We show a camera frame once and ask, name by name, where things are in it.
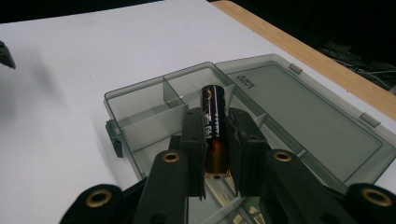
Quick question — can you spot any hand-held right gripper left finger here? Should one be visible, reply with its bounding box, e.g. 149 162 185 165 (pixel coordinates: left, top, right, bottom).
169 106 209 200

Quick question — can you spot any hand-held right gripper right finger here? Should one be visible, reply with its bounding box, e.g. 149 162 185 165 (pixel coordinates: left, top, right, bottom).
226 106 271 198

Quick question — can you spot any black and orange battery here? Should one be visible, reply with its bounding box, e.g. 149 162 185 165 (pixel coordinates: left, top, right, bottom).
200 85 233 180

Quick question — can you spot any grey transparent compartment box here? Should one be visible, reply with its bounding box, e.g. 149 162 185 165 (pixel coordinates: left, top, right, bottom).
104 53 396 224

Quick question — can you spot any wooden table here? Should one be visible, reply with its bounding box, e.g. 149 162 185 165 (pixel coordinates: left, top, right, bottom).
211 0 396 121

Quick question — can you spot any bundle of floor cables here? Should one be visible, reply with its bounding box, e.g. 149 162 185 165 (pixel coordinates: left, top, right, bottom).
317 43 396 93

